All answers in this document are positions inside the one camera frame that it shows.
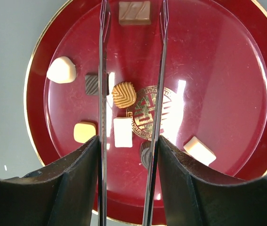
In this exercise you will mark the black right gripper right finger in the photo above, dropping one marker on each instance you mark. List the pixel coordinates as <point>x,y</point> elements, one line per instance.
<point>196,195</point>

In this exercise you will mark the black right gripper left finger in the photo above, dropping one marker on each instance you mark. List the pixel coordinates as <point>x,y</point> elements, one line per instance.
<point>59,194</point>

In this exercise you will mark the metal serving tongs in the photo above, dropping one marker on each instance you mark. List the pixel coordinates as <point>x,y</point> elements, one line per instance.
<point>105,21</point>

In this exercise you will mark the white block chocolate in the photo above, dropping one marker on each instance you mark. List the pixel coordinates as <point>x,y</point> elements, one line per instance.
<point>199,151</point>

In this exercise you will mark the tan rounded square chocolate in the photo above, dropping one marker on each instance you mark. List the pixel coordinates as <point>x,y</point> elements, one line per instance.
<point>83,131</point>

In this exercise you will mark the dark round ridged chocolate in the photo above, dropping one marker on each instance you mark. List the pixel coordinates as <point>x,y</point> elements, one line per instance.
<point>146,154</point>

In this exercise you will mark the white rectangular chocolate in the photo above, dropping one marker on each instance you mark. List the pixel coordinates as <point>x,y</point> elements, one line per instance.
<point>122,132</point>

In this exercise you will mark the golden ridged chocolate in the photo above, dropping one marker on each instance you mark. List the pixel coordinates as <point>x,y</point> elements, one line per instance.
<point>124,94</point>

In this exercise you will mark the dark square ridged chocolate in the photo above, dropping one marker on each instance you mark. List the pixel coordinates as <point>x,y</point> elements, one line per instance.
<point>91,84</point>

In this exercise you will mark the white heart chocolate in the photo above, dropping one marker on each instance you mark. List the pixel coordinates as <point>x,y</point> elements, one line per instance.
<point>62,70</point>

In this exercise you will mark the brown rectangular chocolate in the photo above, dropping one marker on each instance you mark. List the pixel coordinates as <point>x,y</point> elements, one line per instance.
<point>135,13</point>

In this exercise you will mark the round dark red plate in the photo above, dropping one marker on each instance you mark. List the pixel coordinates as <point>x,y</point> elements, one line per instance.
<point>215,88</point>

